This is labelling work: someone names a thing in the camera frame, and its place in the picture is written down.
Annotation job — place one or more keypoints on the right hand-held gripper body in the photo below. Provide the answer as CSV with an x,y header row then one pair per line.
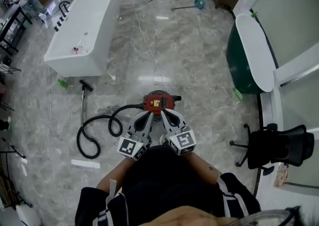
x,y
183,141

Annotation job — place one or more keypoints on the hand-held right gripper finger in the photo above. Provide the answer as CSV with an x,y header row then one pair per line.
x,y
165,123
181,119

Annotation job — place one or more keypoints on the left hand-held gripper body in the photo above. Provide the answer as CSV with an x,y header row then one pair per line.
x,y
130,146

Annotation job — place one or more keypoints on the red vacuum cleaner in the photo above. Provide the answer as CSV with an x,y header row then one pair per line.
x,y
154,101

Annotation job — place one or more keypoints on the person's left forearm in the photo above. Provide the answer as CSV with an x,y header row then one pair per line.
x,y
112,174

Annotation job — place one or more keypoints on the person's right forearm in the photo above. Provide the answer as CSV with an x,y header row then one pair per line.
x,y
202,167

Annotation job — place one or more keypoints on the metal vacuum wand with nozzle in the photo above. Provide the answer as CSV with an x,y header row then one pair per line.
x,y
83,105

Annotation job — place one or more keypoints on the person's black striped shirt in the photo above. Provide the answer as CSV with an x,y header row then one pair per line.
x,y
164,182

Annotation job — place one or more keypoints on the white flat strip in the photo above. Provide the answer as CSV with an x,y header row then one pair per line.
x,y
84,164

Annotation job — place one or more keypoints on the green plastic bottle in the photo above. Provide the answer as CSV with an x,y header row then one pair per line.
x,y
238,93
63,84

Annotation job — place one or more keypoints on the green oval bathtub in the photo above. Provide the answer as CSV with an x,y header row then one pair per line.
x,y
239,65

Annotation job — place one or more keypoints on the black office chair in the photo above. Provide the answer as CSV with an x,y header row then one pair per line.
x,y
279,147

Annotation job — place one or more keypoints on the small red items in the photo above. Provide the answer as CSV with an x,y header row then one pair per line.
x,y
76,50

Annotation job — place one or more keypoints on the patterned plastic bag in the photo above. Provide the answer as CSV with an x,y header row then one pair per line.
x,y
281,175

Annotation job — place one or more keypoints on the white rectangular bathtub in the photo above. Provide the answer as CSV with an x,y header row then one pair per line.
x,y
84,31

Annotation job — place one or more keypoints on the person's glasses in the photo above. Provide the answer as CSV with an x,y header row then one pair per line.
x,y
269,215

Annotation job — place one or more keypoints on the black tripod stand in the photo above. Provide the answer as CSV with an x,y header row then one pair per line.
x,y
15,152

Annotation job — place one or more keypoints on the white plastic container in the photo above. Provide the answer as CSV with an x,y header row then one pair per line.
x,y
26,216

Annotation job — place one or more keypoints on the black bathtub faucet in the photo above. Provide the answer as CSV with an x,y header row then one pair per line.
x,y
64,8

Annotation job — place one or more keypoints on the black metal table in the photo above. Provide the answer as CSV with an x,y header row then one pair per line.
x,y
11,21

